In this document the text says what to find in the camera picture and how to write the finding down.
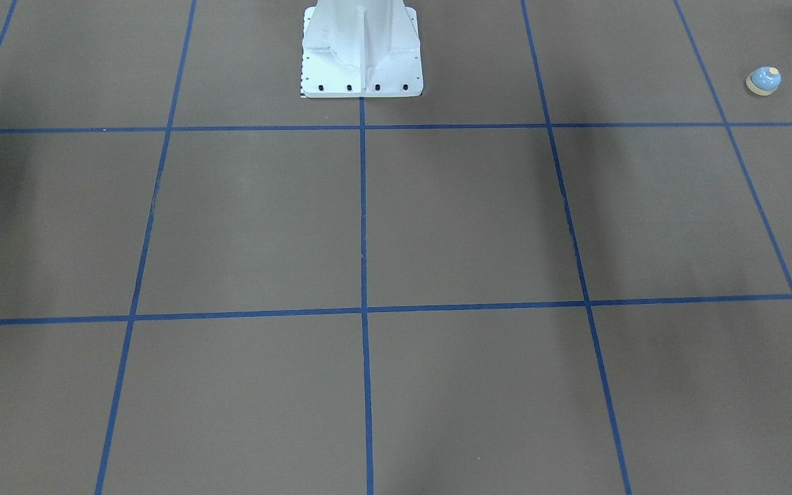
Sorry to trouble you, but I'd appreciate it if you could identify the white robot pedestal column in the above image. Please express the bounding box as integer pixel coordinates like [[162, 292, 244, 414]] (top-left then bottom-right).
[[300, 1, 424, 98]]

